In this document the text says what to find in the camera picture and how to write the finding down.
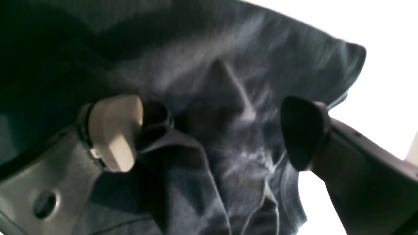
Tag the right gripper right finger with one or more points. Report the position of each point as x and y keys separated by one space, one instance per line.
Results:
x=372 y=191

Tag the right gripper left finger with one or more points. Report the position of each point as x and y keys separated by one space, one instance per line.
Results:
x=44 y=191

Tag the black T-shirt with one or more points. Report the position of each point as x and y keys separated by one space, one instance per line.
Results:
x=212 y=75

